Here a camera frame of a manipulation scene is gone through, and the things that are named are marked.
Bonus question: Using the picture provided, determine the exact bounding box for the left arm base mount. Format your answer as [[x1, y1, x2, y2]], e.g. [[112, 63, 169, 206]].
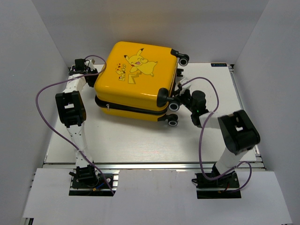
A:
[[69, 165, 117, 197]]

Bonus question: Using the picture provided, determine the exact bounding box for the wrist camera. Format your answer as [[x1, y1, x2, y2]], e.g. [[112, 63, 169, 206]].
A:
[[178, 77, 191, 90], [85, 59, 95, 70]]

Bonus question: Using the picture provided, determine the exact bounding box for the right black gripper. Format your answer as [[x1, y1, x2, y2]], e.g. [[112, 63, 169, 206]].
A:
[[172, 88, 196, 113]]

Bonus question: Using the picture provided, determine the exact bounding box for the yellow hard-shell suitcase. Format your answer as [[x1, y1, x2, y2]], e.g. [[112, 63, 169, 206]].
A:
[[94, 41, 189, 126]]

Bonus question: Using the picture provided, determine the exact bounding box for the right blue table label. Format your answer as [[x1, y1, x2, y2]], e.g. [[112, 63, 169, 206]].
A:
[[211, 63, 227, 67]]

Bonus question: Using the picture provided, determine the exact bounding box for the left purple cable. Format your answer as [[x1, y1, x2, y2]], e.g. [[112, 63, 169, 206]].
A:
[[35, 54, 115, 196]]

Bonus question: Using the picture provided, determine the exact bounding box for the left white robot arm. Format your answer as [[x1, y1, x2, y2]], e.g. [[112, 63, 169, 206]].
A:
[[55, 59, 98, 168]]

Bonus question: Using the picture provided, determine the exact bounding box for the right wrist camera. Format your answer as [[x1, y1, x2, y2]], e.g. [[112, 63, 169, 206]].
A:
[[178, 77, 191, 90]]

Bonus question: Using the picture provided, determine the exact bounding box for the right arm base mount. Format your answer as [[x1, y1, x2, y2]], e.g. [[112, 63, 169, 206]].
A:
[[191, 172, 241, 199]]

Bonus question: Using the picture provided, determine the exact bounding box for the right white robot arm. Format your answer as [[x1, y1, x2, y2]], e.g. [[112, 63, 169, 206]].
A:
[[174, 85, 261, 187]]

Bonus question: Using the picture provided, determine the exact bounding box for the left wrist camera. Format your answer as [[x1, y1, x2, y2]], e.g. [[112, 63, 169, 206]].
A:
[[85, 59, 95, 70]]

